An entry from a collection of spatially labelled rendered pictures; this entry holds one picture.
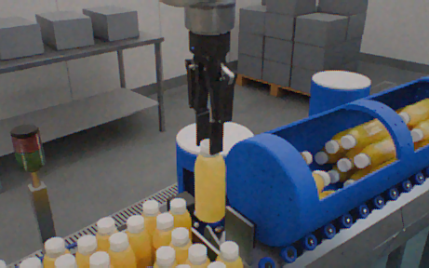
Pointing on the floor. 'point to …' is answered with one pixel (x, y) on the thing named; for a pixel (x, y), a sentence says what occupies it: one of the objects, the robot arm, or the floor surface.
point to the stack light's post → (44, 221)
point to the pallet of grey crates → (299, 42)
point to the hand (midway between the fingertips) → (209, 133)
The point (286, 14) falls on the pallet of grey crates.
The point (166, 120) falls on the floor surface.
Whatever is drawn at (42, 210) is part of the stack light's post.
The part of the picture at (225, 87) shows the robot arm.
